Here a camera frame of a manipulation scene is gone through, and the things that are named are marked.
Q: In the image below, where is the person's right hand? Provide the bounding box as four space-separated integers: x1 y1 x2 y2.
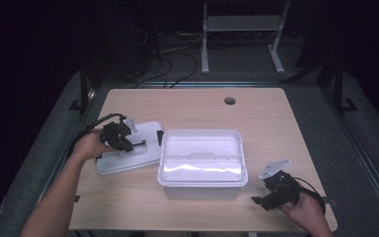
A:
277 189 328 229

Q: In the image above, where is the person's left hand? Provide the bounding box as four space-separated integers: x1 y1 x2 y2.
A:
70 127 116 163

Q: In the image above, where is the black floor cable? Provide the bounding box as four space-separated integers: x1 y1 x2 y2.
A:
132 56 175 90
167 51 199 90

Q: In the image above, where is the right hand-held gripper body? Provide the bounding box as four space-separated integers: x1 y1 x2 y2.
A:
259 159 302 211

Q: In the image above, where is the grey metal stand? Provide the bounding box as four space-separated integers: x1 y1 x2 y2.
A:
200 0 291 75

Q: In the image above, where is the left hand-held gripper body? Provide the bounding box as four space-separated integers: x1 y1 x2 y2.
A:
100 117 139 148

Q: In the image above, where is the white plastic storage box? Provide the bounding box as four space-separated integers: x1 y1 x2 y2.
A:
156 128 250 201

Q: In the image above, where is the right hand-held gripper black cable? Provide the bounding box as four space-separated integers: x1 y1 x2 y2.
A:
292 177 328 215

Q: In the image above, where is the black metal post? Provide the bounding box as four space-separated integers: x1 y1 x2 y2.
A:
332 57 360 116
68 60 97 116

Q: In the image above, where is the white box lid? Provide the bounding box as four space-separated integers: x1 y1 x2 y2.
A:
95 120 165 177

